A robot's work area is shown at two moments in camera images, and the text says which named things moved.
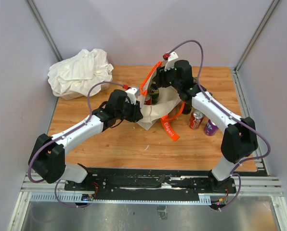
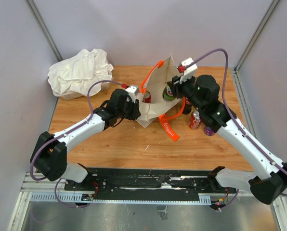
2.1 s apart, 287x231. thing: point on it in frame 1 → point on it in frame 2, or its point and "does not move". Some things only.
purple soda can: x=211 y=128 does not move
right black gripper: x=160 y=77 → x=176 y=86
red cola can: x=196 y=119 does not move
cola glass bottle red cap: x=187 y=109 does not move
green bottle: x=154 y=92 → x=167 y=94
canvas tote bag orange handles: x=169 y=105 does not move
